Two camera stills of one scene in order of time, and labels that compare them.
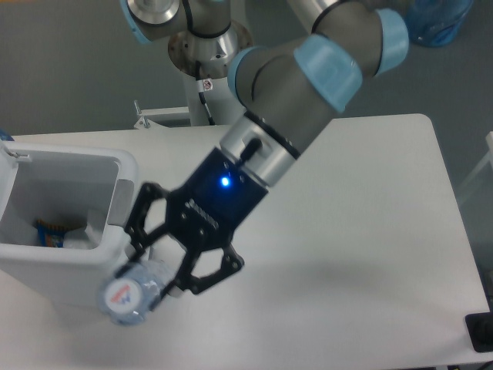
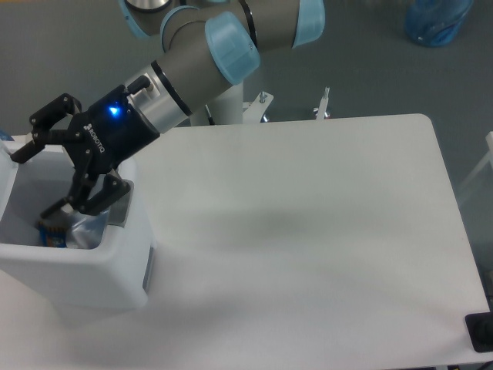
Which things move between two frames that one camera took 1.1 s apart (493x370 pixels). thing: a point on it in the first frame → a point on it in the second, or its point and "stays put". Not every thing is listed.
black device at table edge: x=480 y=330 stays put
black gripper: x=215 y=202 → x=111 y=133
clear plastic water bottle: x=128 y=294 → x=86 y=231
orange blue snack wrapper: x=50 y=236 stays put
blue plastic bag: x=436 y=22 stays put
